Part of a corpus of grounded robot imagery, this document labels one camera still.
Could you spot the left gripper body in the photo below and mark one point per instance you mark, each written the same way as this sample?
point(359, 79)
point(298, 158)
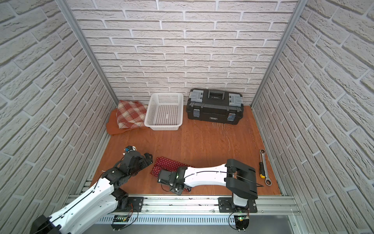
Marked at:
point(144, 159)

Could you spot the right controller board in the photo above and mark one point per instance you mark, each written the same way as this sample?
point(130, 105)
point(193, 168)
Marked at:
point(241, 222)

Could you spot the red polka dot skirt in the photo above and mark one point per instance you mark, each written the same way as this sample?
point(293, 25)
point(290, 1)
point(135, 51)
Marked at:
point(163, 163)

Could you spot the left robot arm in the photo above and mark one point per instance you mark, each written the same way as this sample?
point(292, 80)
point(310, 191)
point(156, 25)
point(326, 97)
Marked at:
point(104, 197)

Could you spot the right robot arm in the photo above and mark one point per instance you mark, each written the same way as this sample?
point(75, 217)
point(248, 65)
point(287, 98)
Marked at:
point(237, 177)

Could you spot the left controller board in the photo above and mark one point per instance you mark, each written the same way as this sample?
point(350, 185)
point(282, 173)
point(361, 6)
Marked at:
point(120, 222)

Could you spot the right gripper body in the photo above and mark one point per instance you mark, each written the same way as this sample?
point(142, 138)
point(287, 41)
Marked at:
point(172, 187)

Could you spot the orange skirt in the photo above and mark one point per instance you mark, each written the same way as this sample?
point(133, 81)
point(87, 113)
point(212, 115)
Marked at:
point(112, 126)

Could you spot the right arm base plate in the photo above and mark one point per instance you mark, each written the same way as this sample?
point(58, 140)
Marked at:
point(236, 205)

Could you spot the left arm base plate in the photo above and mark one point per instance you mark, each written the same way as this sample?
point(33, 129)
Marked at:
point(133, 204)

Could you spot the black plastic toolbox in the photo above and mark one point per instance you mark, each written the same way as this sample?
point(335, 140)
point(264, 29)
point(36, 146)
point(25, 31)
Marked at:
point(215, 106)

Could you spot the aluminium mounting rail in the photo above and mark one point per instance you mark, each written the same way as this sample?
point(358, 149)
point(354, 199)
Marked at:
point(211, 205)

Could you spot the controller board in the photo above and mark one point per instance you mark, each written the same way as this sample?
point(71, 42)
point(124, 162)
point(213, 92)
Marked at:
point(120, 222)
point(241, 222)

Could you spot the white plastic basket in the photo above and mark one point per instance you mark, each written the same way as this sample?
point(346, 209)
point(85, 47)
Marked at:
point(165, 112)

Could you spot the red plaid skirt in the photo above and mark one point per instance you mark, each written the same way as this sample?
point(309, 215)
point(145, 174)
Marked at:
point(131, 114)

